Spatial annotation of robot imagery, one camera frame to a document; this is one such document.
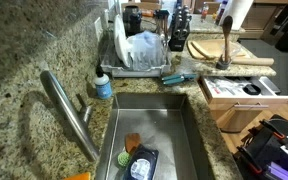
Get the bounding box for wooden kitchen drawer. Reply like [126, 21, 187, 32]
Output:
[198, 75, 288, 133]

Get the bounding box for grey dish rack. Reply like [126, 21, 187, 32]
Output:
[99, 39, 172, 78]

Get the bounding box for clear plastic container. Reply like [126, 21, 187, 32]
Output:
[127, 30, 167, 71]

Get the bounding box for blue label soap bottle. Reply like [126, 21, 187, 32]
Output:
[93, 64, 113, 100]

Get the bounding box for stainless steel sink basin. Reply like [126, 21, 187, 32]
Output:
[94, 92, 215, 180]

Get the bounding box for white plate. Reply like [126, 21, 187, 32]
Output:
[113, 14, 132, 68]

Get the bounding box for thin wooden cutting board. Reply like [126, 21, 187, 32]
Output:
[187, 40, 215, 61]

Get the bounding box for black knife block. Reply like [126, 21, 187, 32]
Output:
[168, 4, 192, 52]

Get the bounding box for black coffee canister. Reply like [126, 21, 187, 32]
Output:
[122, 4, 143, 37]

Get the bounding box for green scrubber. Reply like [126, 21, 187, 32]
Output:
[117, 150, 132, 169]

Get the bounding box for utensil caddy with brown sticks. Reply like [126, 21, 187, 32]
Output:
[153, 9, 170, 38]

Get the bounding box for black tray with white label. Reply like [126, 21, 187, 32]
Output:
[122, 143, 160, 180]

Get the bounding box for stainless steel faucet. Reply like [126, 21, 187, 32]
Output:
[39, 69, 101, 163]

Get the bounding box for thick wooden cutting board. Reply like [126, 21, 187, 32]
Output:
[192, 39, 252, 59]

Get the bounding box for glass utensil jar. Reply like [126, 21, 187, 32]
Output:
[215, 42, 242, 71]

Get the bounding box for clear plastic bags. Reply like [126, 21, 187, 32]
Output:
[208, 77, 252, 96]

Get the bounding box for wooden spoon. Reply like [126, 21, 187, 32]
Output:
[221, 15, 234, 63]

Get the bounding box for black round lid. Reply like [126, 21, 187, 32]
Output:
[243, 83, 262, 96]

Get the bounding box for orange sponge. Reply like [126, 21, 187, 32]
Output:
[63, 171, 92, 180]

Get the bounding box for wooden rolling pin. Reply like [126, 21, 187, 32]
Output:
[232, 56, 275, 67]

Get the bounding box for white paper towel roll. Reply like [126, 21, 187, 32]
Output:
[218, 0, 254, 32]

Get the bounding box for black robot cart with clamps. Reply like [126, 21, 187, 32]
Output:
[233, 114, 288, 180]

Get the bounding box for white wall outlet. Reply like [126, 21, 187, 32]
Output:
[93, 16, 104, 43]

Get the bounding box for metal drawer handle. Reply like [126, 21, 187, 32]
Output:
[233, 103, 270, 110]

